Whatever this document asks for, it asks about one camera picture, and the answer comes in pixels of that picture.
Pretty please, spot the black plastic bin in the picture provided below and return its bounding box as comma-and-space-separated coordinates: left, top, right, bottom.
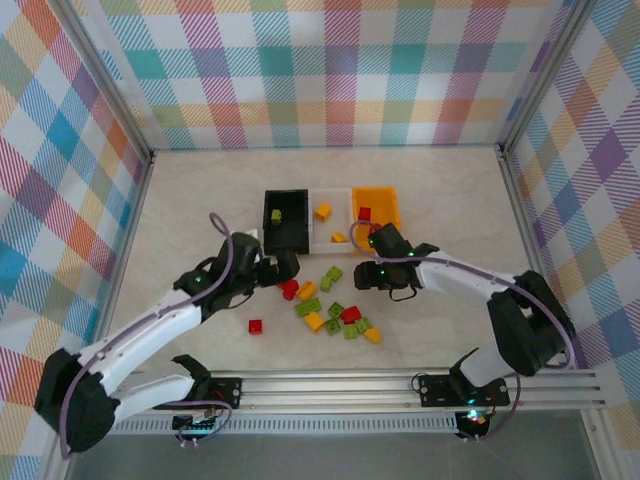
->
262, 188, 315, 256

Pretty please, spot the orange plastic bin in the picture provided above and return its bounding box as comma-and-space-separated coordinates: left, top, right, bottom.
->
350, 185, 404, 241

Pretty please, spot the long green lego brick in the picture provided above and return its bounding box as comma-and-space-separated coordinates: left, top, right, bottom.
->
294, 298, 324, 319

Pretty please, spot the white plastic bin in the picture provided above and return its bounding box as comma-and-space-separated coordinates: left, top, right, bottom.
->
307, 187, 357, 254

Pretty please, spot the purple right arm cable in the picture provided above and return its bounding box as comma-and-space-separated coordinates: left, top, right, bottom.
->
349, 221, 576, 444

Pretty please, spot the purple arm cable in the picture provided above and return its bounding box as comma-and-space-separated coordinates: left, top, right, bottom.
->
349, 221, 576, 444
59, 212, 236, 461

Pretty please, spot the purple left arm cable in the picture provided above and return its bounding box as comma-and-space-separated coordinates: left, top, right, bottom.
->
59, 212, 236, 461

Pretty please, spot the aluminium table side rail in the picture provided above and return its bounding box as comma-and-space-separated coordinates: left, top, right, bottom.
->
497, 144, 574, 371
83, 149, 157, 376

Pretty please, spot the wide aluminium mounting rail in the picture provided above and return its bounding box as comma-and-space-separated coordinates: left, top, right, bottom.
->
53, 368, 609, 416

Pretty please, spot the grey slotted cable duct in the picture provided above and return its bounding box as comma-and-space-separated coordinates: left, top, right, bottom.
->
78, 417, 462, 435

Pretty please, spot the aluminium frame post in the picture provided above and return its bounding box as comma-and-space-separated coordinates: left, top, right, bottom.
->
497, 0, 599, 154
47, 0, 156, 164

